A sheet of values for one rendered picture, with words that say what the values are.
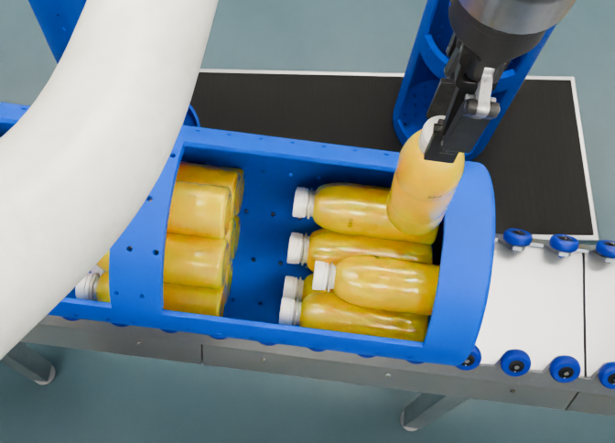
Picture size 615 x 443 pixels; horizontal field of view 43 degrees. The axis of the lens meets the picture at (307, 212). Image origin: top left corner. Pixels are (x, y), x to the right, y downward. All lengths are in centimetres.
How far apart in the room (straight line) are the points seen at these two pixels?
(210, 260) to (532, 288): 55
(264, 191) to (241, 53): 136
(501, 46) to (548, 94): 184
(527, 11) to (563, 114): 187
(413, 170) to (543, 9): 31
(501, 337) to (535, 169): 109
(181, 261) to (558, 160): 150
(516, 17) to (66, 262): 35
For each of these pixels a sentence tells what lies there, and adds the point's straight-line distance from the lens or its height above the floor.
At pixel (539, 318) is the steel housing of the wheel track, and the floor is 93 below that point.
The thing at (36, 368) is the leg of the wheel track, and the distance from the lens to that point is 208.
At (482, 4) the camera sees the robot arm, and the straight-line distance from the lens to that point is 56.
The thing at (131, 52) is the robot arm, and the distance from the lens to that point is 35.
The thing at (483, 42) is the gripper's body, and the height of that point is 165.
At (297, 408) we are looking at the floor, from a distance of 215.
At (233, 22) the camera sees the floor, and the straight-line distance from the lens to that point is 261.
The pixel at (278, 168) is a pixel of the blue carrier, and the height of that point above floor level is 105.
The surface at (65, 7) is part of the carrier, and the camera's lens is 149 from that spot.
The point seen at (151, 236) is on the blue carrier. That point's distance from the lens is 98.
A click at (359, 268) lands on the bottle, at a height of 115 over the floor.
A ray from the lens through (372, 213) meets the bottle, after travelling 108.
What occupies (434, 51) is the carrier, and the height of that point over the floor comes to 62.
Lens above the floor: 213
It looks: 68 degrees down
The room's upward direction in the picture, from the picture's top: 7 degrees clockwise
